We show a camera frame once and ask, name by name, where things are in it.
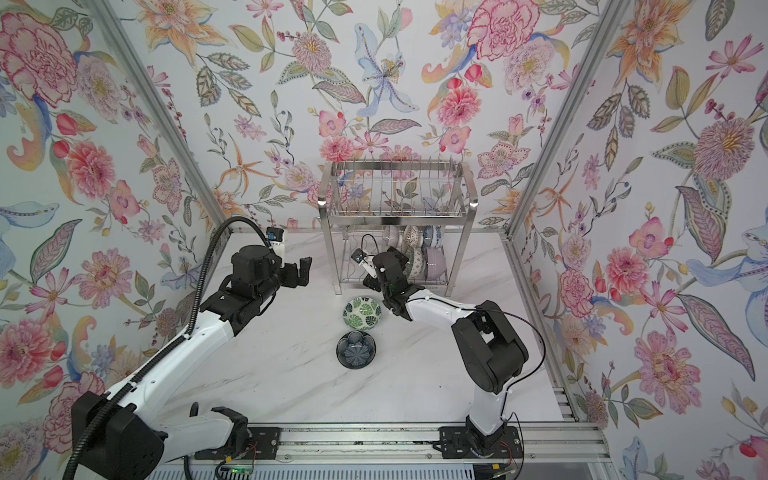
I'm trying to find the blue-rimmed leaf bowl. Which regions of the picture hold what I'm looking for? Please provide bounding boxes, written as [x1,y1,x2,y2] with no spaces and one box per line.
[342,296,383,331]

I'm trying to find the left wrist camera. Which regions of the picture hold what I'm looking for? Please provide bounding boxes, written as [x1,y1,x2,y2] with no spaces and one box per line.
[266,227,285,259]

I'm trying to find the steel two-tier dish rack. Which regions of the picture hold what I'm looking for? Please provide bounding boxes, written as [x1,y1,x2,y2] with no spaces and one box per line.
[317,160,479,295]

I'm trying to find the right aluminium frame post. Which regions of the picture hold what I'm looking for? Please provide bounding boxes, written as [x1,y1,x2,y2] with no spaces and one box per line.
[505,0,628,240]

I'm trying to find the white red-patterned bowl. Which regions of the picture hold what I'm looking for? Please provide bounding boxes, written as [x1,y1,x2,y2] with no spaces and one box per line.
[401,225,424,250]

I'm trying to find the purple striped bowl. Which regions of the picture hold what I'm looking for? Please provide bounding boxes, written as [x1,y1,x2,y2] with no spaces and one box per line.
[382,225,401,248]

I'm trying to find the dark blue patterned bowl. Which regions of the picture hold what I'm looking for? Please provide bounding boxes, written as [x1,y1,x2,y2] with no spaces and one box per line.
[336,330,377,370]

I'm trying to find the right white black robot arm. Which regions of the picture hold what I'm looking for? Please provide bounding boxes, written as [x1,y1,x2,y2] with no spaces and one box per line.
[359,247,529,458]

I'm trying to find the green geometric patterned bowl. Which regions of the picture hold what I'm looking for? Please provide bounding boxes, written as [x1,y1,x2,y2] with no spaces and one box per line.
[407,247,427,280]

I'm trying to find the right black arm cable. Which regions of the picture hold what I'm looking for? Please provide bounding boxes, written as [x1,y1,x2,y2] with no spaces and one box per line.
[419,293,547,457]

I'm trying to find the left aluminium frame post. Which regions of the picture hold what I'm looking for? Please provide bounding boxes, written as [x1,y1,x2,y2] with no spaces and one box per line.
[84,0,226,228]

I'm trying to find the plain lilac ceramic bowl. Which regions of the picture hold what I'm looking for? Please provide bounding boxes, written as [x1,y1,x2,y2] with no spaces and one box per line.
[425,247,447,281]

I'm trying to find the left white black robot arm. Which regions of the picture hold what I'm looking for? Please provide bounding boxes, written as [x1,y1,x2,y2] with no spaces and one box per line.
[63,245,312,479]

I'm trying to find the aluminium frame post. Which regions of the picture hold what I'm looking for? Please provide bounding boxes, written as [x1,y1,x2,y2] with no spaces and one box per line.
[84,0,226,228]
[505,0,628,240]

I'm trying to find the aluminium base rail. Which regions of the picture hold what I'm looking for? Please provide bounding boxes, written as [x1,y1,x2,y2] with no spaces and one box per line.
[143,422,613,466]

